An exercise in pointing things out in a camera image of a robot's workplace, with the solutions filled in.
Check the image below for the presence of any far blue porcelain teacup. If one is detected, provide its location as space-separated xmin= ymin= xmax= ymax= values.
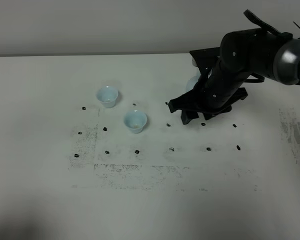
xmin=96 ymin=86 xmax=119 ymax=108

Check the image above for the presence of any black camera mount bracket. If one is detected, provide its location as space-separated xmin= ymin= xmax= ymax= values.
xmin=189 ymin=47 xmax=220 ymax=74

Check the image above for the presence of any blue porcelain teacup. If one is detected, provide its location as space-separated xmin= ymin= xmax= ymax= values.
xmin=123 ymin=110 xmax=148 ymax=134
xmin=96 ymin=86 xmax=119 ymax=108

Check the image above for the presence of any near blue porcelain teacup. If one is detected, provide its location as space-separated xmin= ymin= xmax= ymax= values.
xmin=123 ymin=110 xmax=148 ymax=134

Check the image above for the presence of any light blue porcelain teapot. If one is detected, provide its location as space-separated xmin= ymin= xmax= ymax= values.
xmin=185 ymin=73 xmax=201 ymax=93

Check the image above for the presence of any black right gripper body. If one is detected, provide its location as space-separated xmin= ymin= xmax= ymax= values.
xmin=168 ymin=59 xmax=248 ymax=115

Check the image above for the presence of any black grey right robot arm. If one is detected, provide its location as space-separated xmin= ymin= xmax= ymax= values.
xmin=167 ymin=9 xmax=300 ymax=125

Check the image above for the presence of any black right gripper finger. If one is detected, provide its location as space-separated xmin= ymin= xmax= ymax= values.
xmin=203 ymin=113 xmax=220 ymax=120
xmin=181 ymin=111 xmax=199 ymax=125

